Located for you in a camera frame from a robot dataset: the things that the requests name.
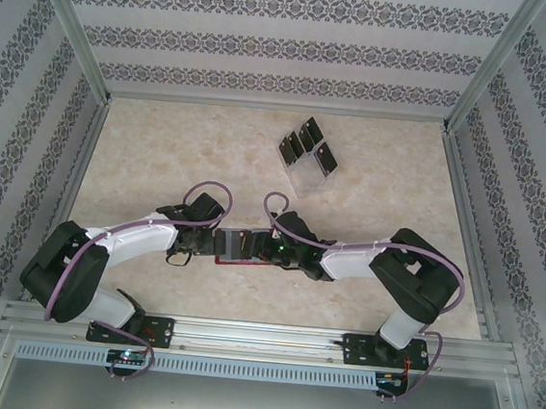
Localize black credit card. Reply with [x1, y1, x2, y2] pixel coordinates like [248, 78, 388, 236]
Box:
[302, 115, 328, 142]
[312, 140, 342, 177]
[295, 122, 320, 152]
[275, 136, 300, 167]
[282, 130, 306, 161]
[241, 229, 265, 262]
[214, 228, 236, 258]

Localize red leather card holder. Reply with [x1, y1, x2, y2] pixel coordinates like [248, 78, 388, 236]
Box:
[212, 225, 279, 269]

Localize clear acrylic card stand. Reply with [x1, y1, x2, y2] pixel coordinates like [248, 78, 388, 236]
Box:
[271, 113, 345, 203]

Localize small circuit board with lights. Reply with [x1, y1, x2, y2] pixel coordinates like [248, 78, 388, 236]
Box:
[376, 369, 410, 391]
[105, 347, 149, 368]

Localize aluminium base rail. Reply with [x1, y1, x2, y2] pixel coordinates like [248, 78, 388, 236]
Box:
[0, 294, 520, 383]

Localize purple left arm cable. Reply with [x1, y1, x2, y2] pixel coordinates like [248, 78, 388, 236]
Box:
[38, 165, 237, 392]

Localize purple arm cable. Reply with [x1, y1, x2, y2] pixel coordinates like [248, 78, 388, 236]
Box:
[38, 165, 237, 392]
[245, 192, 472, 409]

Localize slotted grey cable duct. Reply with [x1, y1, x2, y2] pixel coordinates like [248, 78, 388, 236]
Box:
[13, 337, 378, 394]

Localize aluminium side rail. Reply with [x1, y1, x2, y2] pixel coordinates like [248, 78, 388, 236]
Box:
[422, 126, 523, 344]
[13, 91, 113, 312]

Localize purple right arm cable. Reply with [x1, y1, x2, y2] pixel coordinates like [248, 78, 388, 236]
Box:
[245, 192, 472, 409]

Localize aluminium frame post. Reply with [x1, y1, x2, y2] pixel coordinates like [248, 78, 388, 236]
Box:
[14, 0, 124, 106]
[438, 0, 546, 143]

